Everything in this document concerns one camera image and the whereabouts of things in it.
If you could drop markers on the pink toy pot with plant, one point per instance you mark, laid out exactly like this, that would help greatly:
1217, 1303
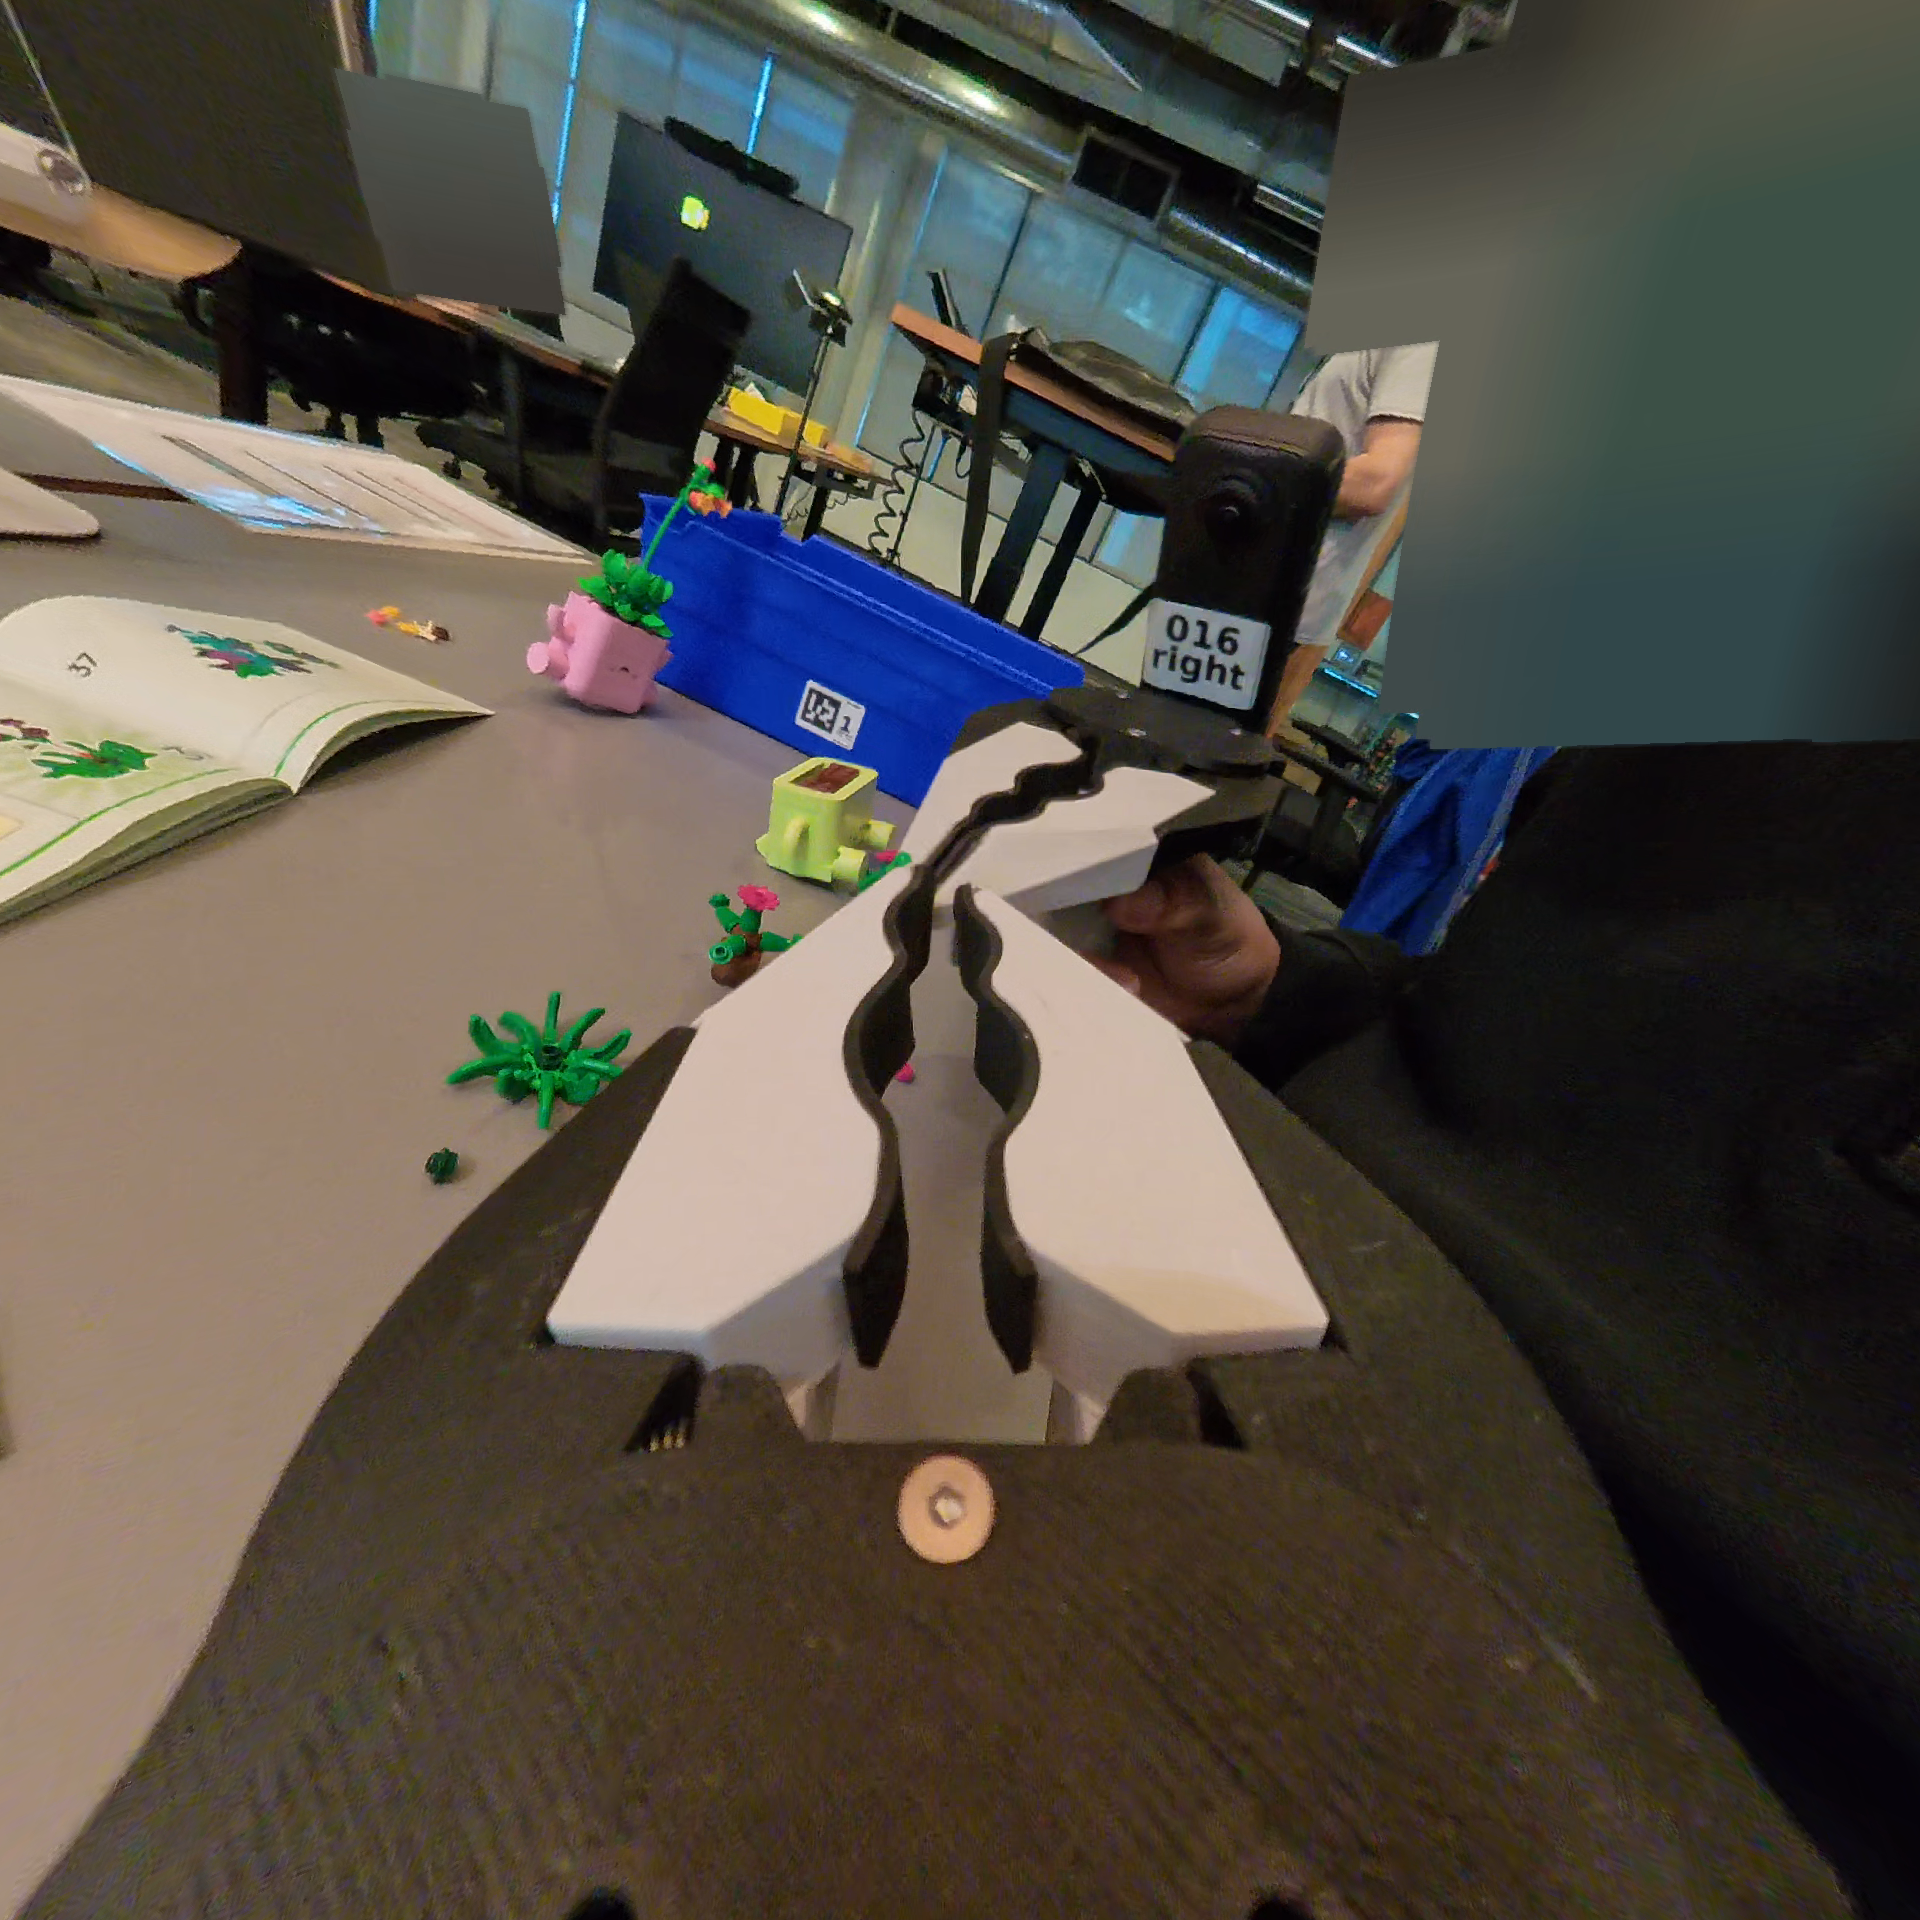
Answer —
608, 669

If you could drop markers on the printed paper sheet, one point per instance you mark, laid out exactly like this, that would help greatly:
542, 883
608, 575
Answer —
375, 487

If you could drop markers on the lime green toy pot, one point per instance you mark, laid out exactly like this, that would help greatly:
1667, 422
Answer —
810, 820

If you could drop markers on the black bag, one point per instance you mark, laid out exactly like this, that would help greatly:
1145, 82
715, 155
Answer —
1110, 383

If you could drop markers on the black television screen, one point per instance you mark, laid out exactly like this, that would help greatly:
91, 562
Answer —
751, 195

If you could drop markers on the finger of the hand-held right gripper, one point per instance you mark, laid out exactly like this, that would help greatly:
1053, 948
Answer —
1110, 840
975, 773

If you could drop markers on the blue plastic bin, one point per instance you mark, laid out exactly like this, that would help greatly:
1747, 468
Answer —
901, 646

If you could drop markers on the yellow box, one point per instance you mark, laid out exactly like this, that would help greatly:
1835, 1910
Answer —
763, 412

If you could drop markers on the black office chair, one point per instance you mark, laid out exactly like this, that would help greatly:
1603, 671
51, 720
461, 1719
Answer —
674, 389

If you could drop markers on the open instruction booklet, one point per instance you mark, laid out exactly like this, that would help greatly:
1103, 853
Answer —
224, 720

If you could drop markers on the black monitor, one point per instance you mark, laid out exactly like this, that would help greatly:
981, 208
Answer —
182, 120

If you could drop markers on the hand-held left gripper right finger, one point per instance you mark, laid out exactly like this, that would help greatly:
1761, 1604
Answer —
1170, 1202

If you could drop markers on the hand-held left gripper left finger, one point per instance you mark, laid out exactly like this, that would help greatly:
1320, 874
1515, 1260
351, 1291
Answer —
721, 1186

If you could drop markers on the green leafy toy plant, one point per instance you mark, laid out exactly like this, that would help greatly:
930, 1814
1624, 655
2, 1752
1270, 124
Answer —
541, 1061

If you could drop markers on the toy cactus pink flower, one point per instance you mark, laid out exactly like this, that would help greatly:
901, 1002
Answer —
734, 962

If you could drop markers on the camera tripod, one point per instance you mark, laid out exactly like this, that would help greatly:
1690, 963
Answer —
825, 307

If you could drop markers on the person's black jacket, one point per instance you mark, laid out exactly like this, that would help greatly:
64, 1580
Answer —
1650, 1202

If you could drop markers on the person's right hand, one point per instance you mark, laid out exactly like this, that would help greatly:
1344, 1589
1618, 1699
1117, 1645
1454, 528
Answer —
1200, 955

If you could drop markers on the standing desk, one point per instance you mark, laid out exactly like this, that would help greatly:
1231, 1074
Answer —
961, 352

